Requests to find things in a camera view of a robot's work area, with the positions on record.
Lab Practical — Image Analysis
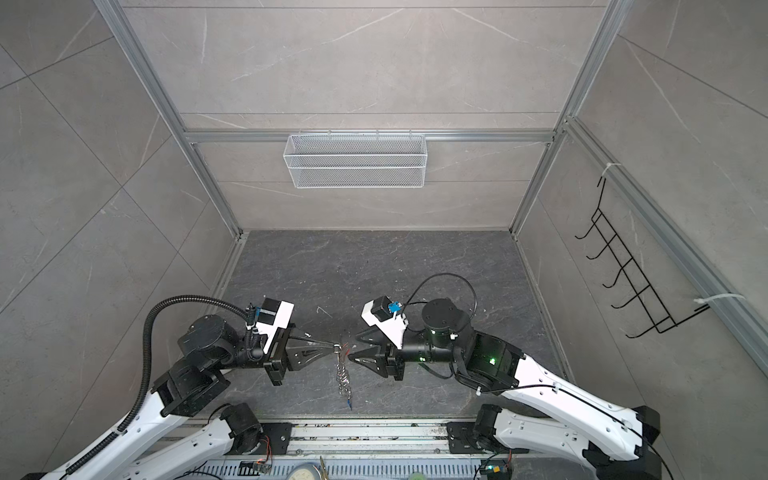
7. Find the black corrugated cable conduit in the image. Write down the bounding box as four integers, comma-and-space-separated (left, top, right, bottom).
59, 293, 253, 475

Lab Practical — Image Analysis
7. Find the white wire mesh basket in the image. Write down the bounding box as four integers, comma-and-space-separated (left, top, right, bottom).
283, 132, 428, 189

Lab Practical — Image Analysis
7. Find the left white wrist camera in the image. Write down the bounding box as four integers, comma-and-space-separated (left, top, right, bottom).
251, 298, 294, 354

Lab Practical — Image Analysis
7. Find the right black camera cable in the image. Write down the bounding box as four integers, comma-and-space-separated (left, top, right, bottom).
400, 272, 480, 319

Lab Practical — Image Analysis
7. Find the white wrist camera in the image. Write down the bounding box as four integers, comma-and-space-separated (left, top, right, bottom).
361, 296, 408, 349
251, 298, 294, 354

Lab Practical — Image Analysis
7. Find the black wire hook rack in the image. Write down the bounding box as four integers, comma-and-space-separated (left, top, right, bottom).
574, 177, 711, 339

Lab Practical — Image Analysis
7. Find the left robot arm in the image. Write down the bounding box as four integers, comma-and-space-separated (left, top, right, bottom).
31, 314, 336, 479

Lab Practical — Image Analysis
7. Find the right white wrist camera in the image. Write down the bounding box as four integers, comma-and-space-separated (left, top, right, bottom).
361, 296, 408, 349

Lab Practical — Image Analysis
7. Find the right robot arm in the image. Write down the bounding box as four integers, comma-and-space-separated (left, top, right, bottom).
349, 296, 665, 479

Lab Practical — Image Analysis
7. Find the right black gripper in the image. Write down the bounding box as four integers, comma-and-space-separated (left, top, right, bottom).
349, 322, 465, 381

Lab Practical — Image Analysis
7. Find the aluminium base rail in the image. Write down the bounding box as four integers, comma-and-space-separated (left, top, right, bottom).
119, 419, 595, 479

